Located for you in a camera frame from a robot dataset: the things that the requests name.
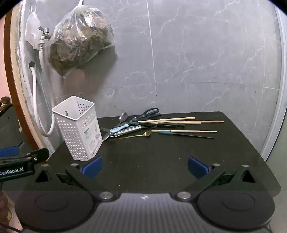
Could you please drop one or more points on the small steel spoon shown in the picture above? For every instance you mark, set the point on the small steel spoon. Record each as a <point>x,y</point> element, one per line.
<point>123,116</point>

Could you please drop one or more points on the gold spoon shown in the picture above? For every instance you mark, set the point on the gold spoon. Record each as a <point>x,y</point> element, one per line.
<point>147,134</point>

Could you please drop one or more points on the person's left hand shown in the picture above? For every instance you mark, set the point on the person's left hand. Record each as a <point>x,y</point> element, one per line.
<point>4,208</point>

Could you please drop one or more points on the small white hanging bag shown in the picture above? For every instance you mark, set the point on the small white hanging bag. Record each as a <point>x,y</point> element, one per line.
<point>32,26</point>

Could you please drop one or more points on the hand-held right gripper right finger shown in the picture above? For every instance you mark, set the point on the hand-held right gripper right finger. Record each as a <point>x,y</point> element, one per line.
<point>197,167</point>

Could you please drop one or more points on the dark grey cabinet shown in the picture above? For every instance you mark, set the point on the dark grey cabinet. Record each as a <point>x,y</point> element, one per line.
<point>13,132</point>

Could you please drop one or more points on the white frame trim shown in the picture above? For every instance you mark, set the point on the white frame trim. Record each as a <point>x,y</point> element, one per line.
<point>281,100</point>

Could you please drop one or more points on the light blue baby spoon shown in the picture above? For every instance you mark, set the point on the light blue baby spoon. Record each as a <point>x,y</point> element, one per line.
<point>118,128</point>

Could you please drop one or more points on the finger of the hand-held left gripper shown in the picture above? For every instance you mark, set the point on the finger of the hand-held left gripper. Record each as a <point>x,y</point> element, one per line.
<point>39,154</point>
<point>9,151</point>

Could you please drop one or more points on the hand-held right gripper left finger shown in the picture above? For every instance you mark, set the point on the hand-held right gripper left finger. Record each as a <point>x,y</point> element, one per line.
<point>93,167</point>

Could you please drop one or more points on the plastic bag of dried leaves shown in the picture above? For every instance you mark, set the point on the plastic bag of dried leaves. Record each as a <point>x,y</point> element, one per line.
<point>78,40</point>

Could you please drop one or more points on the steel peeler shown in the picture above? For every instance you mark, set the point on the steel peeler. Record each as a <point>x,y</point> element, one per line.
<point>127,131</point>

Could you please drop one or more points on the white perforated utensil basket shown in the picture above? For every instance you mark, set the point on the white perforated utensil basket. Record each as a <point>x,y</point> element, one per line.
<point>76,134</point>

